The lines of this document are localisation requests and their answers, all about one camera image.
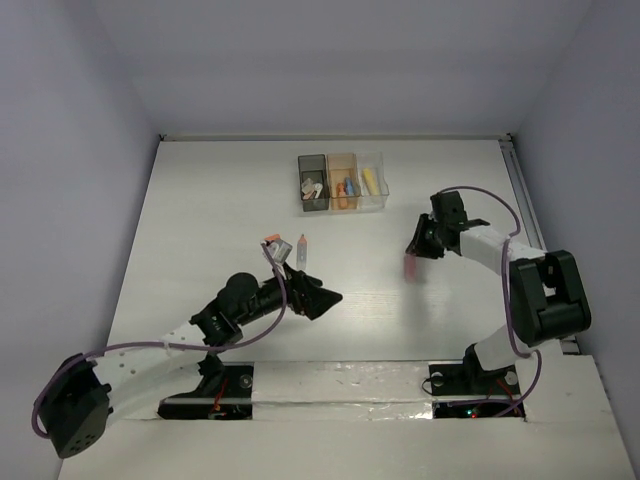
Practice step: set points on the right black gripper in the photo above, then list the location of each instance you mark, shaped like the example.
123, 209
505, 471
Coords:
417, 245

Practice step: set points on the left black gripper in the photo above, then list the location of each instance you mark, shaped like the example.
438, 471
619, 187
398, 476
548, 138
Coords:
298, 293

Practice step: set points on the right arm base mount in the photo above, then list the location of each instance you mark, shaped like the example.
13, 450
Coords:
463, 390

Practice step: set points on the smoky grey plastic bin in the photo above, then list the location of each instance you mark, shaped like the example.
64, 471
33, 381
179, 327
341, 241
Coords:
314, 166

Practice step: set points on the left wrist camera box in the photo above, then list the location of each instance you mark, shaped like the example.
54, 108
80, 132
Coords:
278, 250

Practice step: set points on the orange utility knife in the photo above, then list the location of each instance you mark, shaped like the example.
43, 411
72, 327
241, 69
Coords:
342, 200

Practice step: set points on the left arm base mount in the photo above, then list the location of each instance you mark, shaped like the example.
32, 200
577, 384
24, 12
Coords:
224, 393

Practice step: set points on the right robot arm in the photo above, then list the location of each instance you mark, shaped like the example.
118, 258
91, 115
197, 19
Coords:
498, 252

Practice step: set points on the clear plastic bin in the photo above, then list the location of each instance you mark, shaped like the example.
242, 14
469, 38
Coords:
374, 161

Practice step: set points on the orange highlighter pen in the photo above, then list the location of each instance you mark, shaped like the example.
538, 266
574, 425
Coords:
301, 253

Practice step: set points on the blue utility knife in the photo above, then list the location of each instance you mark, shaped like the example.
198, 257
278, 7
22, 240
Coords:
349, 187

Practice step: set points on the pink utility knife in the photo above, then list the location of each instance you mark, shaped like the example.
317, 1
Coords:
410, 267

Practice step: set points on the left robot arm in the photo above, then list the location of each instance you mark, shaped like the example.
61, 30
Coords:
89, 392

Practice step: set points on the aluminium side rail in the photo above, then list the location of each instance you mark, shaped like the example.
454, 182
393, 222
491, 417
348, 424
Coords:
537, 240

